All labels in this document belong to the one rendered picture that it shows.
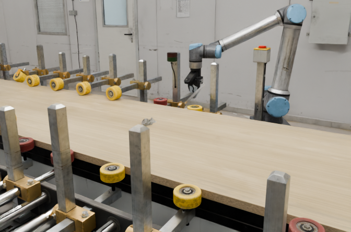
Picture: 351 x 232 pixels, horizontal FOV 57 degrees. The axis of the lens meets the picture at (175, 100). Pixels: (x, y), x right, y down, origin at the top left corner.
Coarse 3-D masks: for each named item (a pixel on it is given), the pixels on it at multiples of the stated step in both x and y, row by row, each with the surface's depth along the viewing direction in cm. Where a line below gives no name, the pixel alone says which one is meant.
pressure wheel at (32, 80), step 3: (30, 75) 227; (33, 75) 228; (36, 75) 229; (27, 78) 228; (30, 78) 226; (33, 78) 226; (36, 78) 227; (27, 81) 228; (30, 81) 227; (33, 81) 225; (36, 81) 227; (39, 81) 229; (30, 84) 228; (33, 84) 226; (36, 84) 228
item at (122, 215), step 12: (0, 168) 121; (48, 204) 110; (84, 204) 99; (96, 204) 97; (36, 216) 115; (96, 216) 98; (108, 216) 95; (120, 216) 92; (132, 216) 91; (0, 228) 106; (12, 228) 106; (96, 228) 99; (156, 228) 86
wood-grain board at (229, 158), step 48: (0, 96) 202; (48, 96) 201; (96, 96) 201; (48, 144) 128; (96, 144) 126; (192, 144) 126; (240, 144) 126; (288, 144) 125; (336, 144) 125; (240, 192) 92; (336, 192) 92
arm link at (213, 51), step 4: (212, 44) 222; (204, 48) 216; (208, 48) 216; (212, 48) 216; (216, 48) 215; (220, 48) 216; (204, 52) 216; (208, 52) 216; (212, 52) 215; (216, 52) 215; (220, 52) 216; (204, 56) 218; (208, 56) 217; (212, 56) 217; (216, 56) 217; (220, 56) 218
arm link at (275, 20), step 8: (280, 8) 220; (272, 16) 220; (280, 16) 217; (256, 24) 222; (264, 24) 220; (272, 24) 220; (280, 24) 220; (240, 32) 224; (248, 32) 223; (256, 32) 223; (224, 40) 227; (232, 40) 225; (240, 40) 225; (224, 48) 228
